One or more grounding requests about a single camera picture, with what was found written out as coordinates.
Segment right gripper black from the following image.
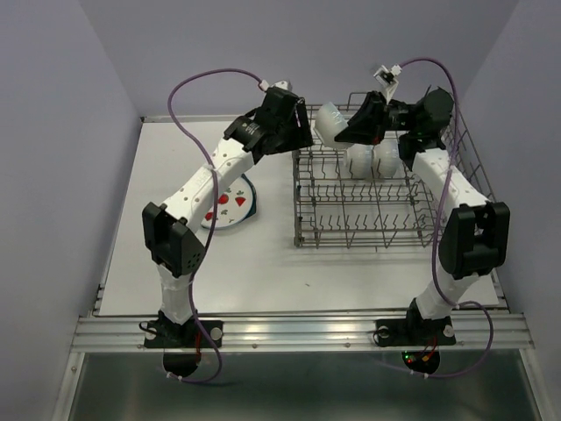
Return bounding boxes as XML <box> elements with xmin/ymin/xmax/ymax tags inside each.
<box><xmin>332</xmin><ymin>89</ymin><xmax>420</xmax><ymax>145</ymax></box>

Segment white ribbed bowl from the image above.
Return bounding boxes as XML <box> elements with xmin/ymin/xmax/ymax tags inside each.
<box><xmin>314</xmin><ymin>102</ymin><xmax>352</xmax><ymax>150</ymax></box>
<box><xmin>373</xmin><ymin>139</ymin><xmax>401</xmax><ymax>178</ymax></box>
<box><xmin>344</xmin><ymin>144</ymin><xmax>373</xmax><ymax>179</ymax></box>

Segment white plate red strawberries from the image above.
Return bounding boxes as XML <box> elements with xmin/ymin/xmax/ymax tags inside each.
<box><xmin>215</xmin><ymin>176</ymin><xmax>249</xmax><ymax>230</ymax></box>

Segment dark teal square plate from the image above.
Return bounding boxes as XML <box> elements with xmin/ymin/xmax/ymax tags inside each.
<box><xmin>241</xmin><ymin>175</ymin><xmax>258</xmax><ymax>221</ymax></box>

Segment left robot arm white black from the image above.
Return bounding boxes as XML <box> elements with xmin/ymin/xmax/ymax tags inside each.
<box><xmin>142</xmin><ymin>81</ymin><xmax>313</xmax><ymax>346</ymax></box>

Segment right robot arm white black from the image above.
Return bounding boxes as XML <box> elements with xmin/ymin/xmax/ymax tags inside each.
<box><xmin>328</xmin><ymin>88</ymin><xmax>510</xmax><ymax>342</ymax></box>

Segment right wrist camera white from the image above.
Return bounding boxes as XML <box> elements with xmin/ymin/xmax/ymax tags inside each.
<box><xmin>373</xmin><ymin>64</ymin><xmax>402</xmax><ymax>103</ymax></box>

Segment grey wire dish rack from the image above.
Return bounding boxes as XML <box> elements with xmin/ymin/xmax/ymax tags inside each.
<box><xmin>292</xmin><ymin>106</ymin><xmax>498</xmax><ymax>248</ymax></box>

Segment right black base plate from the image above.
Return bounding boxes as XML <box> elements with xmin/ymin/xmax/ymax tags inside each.
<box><xmin>376</xmin><ymin>317</ymin><xmax>457</xmax><ymax>347</ymax></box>

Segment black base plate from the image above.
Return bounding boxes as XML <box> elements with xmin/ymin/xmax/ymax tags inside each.
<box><xmin>138</xmin><ymin>319</ymin><xmax>225</xmax><ymax>350</ymax></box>
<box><xmin>376</xmin><ymin>317</ymin><xmax>457</xmax><ymax>347</ymax></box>

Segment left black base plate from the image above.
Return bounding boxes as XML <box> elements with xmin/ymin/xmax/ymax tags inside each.
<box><xmin>138</xmin><ymin>319</ymin><xmax>225</xmax><ymax>350</ymax></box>

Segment aluminium mounting rail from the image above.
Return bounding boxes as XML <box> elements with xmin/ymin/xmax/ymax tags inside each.
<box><xmin>70</xmin><ymin>309</ymin><xmax>535</xmax><ymax>353</ymax></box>

